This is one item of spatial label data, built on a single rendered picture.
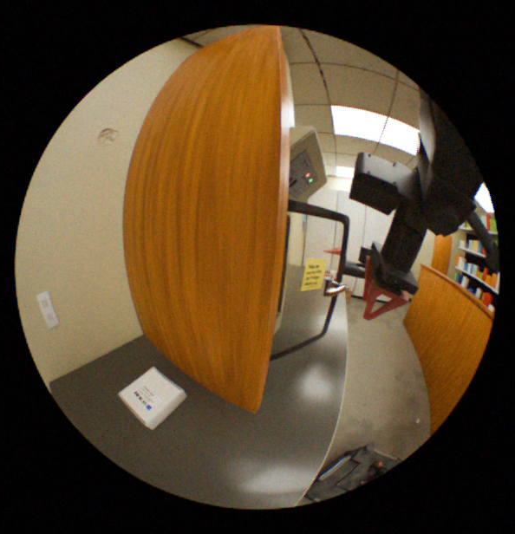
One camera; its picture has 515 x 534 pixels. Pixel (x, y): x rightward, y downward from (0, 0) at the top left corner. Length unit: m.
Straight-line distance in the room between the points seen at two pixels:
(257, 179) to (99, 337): 0.66
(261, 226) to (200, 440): 0.43
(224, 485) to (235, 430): 0.18
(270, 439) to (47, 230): 0.78
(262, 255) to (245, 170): 0.09
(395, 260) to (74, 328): 0.79
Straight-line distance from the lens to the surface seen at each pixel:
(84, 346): 0.69
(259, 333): 0.20
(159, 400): 0.43
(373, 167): 0.19
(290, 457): 0.41
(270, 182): 0.16
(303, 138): 0.27
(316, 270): 0.38
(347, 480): 1.27
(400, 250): 0.22
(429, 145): 0.15
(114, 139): 0.66
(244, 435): 0.41
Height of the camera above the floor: 1.34
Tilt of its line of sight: 16 degrees down
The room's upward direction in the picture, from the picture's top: 4 degrees clockwise
